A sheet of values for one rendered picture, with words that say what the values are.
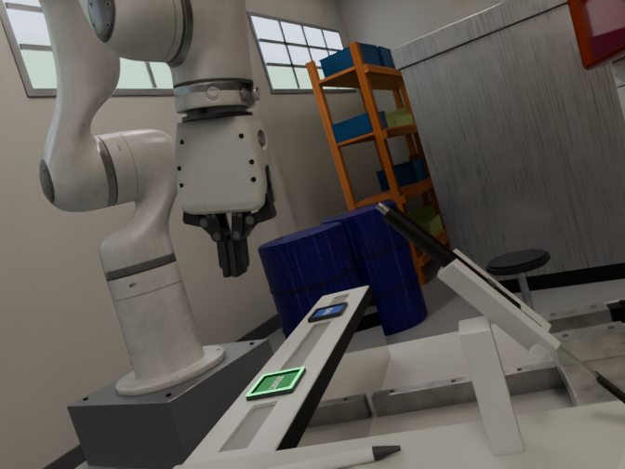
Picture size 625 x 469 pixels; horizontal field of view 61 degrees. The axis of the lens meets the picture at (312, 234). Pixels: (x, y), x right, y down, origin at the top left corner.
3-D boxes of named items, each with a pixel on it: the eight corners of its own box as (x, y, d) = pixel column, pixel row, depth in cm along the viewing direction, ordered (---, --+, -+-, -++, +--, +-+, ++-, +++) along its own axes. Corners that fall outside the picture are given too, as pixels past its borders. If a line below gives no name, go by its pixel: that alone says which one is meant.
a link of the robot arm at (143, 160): (98, 282, 92) (57, 149, 91) (193, 252, 103) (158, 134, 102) (117, 278, 83) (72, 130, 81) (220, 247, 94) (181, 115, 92)
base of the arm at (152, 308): (92, 400, 88) (59, 294, 86) (166, 357, 105) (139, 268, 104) (181, 390, 80) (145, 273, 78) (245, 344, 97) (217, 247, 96)
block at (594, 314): (607, 320, 70) (602, 299, 70) (615, 328, 67) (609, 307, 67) (544, 332, 73) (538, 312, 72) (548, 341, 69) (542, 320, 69)
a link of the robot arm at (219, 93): (268, 85, 59) (271, 112, 59) (196, 94, 61) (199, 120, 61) (239, 76, 51) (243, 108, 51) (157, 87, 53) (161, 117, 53)
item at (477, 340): (575, 417, 36) (525, 230, 35) (589, 448, 32) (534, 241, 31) (484, 430, 38) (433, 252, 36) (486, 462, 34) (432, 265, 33)
